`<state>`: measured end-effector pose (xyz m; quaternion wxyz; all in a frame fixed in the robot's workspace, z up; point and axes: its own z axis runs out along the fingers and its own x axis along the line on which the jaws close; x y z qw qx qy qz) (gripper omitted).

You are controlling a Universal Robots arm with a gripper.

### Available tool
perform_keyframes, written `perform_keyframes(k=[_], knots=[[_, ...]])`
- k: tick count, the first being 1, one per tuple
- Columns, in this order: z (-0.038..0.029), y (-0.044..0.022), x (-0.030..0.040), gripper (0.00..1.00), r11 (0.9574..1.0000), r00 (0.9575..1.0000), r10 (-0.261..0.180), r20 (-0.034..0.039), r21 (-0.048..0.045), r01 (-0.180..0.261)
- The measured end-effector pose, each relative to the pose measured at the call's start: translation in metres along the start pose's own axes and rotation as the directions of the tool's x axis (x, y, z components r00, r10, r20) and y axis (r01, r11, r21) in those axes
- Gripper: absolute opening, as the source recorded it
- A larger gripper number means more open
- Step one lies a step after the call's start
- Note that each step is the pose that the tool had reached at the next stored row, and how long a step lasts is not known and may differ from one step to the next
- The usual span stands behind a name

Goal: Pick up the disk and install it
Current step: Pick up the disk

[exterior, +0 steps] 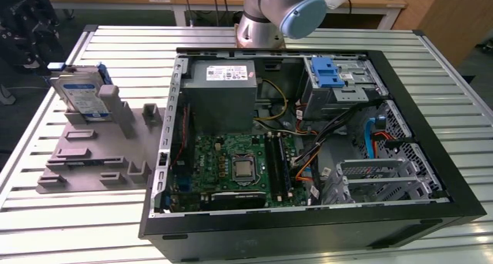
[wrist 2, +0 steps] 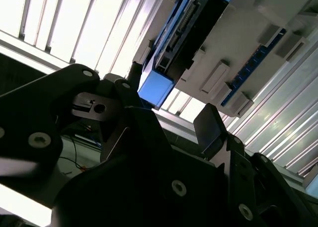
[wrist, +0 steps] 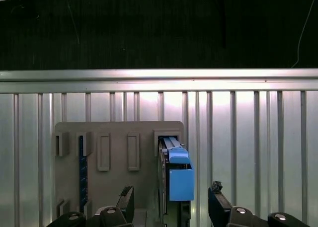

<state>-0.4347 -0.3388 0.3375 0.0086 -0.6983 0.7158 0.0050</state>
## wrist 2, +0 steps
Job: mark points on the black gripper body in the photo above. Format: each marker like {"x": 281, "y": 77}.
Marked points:
{"x": 149, "y": 199}

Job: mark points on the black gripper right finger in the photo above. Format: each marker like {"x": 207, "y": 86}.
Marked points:
{"x": 211, "y": 132}

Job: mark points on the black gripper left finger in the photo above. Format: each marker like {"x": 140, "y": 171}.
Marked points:
{"x": 29, "y": 112}

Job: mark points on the hard disk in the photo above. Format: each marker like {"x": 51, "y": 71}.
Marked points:
{"x": 156, "y": 88}

